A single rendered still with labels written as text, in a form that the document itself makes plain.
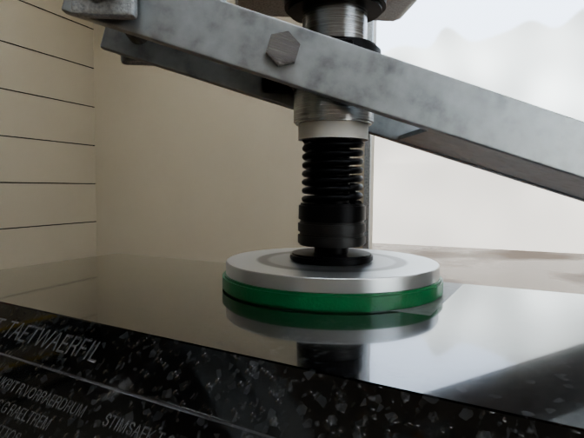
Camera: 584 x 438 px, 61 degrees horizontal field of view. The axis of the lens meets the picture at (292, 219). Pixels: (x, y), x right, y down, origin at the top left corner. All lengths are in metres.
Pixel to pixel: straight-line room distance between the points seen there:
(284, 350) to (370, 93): 0.25
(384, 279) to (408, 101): 0.16
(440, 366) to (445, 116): 0.25
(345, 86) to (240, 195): 5.41
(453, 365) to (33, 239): 6.28
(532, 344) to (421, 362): 0.09
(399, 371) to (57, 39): 6.77
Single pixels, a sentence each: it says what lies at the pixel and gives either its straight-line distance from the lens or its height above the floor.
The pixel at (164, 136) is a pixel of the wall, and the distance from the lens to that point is 6.44.
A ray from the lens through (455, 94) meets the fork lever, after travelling 0.49.
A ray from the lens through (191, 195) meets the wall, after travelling 6.19.
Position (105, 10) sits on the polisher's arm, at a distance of 0.45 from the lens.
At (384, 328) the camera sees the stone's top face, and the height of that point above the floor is 0.87.
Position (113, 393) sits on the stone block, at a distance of 0.35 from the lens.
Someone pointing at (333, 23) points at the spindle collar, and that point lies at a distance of 0.50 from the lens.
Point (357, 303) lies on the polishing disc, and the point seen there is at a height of 0.88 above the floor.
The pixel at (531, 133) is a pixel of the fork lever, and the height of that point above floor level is 1.02.
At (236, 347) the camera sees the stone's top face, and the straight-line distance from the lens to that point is 0.33.
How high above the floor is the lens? 0.97
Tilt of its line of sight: 4 degrees down
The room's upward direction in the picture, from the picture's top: 1 degrees clockwise
